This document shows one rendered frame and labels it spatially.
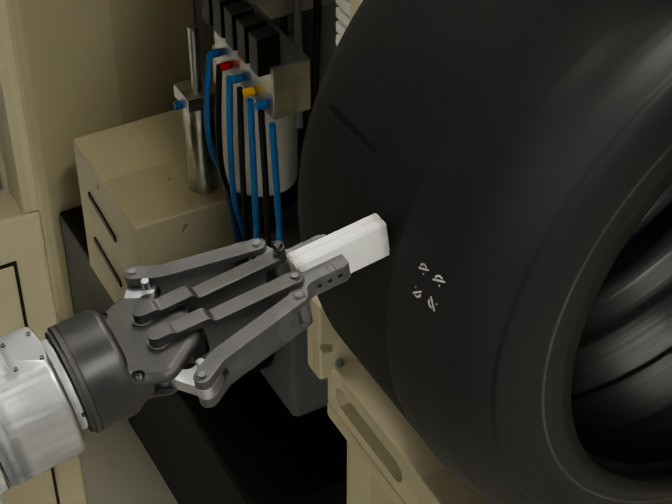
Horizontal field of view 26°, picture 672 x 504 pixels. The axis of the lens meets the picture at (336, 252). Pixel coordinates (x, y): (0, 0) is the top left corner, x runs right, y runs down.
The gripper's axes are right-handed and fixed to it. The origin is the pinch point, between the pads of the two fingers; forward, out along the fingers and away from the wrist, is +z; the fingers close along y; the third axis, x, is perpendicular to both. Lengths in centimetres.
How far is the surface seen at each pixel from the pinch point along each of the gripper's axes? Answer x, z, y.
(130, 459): 124, -4, 100
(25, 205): 31, -11, 57
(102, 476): 123, -9, 98
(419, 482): 38.6, 7.1, 7.5
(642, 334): 37, 33, 9
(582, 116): -10.4, 14.1, -8.6
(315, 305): 29.9, 6.9, 24.8
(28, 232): 34, -12, 57
